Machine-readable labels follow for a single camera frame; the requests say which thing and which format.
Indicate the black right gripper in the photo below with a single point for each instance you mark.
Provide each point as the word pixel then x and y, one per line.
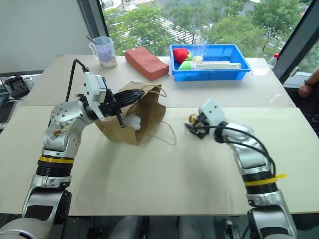
pixel 205 124

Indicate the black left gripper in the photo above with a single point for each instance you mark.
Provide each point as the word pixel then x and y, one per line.
pixel 109 104

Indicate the small brown plush toy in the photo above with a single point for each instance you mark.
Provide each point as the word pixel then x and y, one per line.
pixel 193 119

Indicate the brown paper bag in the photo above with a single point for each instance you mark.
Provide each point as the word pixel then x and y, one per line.
pixel 149 109

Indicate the bystander's forearm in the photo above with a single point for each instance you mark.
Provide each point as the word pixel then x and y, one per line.
pixel 314 79

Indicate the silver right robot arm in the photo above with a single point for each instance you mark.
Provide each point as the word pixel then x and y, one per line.
pixel 251 154

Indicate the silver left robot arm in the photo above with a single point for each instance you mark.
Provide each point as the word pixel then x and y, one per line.
pixel 59 129

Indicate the white plush toy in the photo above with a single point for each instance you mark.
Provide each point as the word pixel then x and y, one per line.
pixel 133 122

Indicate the green plush toy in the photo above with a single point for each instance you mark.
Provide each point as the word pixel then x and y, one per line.
pixel 187 66

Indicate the red strawberry plush toy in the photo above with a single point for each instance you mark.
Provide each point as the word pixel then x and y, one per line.
pixel 180 54

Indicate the bystander's hand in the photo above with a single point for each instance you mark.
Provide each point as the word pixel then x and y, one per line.
pixel 304 90

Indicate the red brick block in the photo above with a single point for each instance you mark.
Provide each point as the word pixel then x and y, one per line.
pixel 145 62

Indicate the clear plastic measuring cup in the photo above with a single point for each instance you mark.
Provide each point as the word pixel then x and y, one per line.
pixel 106 53

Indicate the blue plastic bin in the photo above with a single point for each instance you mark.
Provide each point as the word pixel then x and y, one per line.
pixel 211 74

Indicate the metal spoon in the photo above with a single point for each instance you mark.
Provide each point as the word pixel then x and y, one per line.
pixel 91 39

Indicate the long white box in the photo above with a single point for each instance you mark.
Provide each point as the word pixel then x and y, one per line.
pixel 219 65

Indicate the clear drinking glass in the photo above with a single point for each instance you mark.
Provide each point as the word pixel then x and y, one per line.
pixel 200 46

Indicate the plastic bottle with red cap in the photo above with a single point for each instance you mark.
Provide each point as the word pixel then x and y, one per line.
pixel 274 61

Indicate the black box device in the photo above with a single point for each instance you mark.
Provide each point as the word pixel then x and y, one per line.
pixel 17 86

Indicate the dark flat tablet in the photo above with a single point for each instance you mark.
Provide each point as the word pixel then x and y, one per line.
pixel 6 112

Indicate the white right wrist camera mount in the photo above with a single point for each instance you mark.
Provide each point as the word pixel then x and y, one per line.
pixel 213 109

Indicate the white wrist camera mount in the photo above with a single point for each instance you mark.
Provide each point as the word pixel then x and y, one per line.
pixel 213 109
pixel 93 87

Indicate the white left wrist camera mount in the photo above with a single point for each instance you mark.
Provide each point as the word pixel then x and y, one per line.
pixel 93 87

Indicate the dark window frame post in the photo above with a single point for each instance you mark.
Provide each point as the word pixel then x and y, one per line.
pixel 297 39
pixel 93 17

